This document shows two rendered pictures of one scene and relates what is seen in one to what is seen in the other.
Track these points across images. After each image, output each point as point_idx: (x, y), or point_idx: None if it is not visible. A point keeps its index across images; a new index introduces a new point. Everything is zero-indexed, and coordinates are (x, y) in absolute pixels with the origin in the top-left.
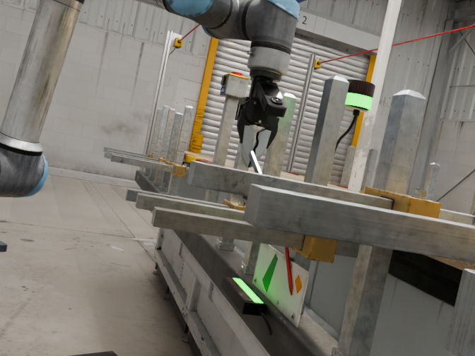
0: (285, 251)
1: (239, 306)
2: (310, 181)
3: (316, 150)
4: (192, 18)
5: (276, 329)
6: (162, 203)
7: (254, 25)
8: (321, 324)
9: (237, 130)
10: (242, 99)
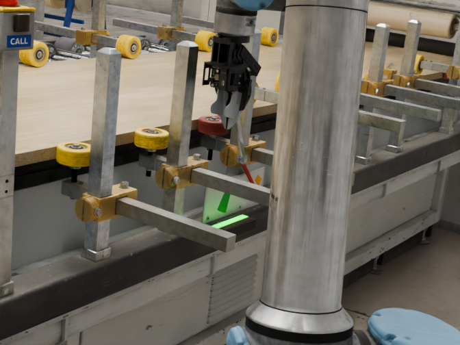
0: (18, 227)
1: (250, 228)
2: (252, 111)
3: (253, 88)
4: None
5: (254, 217)
6: None
7: None
8: (133, 234)
9: (247, 99)
10: (239, 68)
